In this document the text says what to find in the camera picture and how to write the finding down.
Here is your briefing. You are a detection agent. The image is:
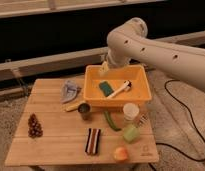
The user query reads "yellow banana toy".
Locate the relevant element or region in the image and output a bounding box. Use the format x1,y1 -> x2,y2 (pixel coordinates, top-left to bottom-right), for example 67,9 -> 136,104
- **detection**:
64,101 -> 85,112

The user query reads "green plastic cup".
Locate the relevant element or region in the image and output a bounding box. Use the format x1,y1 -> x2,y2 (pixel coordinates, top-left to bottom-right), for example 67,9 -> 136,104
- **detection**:
123,124 -> 140,143

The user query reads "brown grape cluster toy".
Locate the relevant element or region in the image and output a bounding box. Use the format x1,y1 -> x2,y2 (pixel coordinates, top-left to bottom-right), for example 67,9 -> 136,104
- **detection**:
28,114 -> 43,138

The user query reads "blue grey towel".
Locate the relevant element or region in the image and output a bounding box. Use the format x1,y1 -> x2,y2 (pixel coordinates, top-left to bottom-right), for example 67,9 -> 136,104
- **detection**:
61,80 -> 81,103

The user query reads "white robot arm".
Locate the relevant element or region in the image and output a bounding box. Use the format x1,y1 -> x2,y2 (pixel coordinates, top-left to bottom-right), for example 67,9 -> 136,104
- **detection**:
106,17 -> 205,92

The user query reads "silver fork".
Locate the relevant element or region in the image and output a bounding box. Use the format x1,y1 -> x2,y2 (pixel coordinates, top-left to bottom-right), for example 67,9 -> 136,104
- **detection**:
137,115 -> 148,127

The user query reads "yellow plastic bin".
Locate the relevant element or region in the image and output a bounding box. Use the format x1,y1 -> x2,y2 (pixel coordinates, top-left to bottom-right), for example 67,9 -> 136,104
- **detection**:
83,65 -> 152,107

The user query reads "orange peach toy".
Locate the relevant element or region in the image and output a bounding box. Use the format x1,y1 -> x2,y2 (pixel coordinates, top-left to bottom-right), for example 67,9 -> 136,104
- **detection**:
114,147 -> 128,162

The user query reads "green sponge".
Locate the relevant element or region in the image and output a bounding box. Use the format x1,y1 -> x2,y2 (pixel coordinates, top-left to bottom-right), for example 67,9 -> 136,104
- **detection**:
99,81 -> 113,97

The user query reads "black power cable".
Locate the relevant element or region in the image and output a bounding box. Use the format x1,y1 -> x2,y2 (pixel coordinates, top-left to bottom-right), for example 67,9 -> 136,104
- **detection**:
148,79 -> 205,171

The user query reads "dark metal cup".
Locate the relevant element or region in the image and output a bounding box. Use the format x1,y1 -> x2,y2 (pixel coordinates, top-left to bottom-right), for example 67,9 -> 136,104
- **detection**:
78,103 -> 91,120

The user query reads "wooden table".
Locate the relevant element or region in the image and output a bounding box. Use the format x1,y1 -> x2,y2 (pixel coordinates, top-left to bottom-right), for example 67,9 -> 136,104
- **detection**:
5,79 -> 159,166

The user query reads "green cucumber toy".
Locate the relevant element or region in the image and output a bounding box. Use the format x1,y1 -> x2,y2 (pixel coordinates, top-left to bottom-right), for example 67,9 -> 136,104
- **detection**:
104,110 -> 121,131

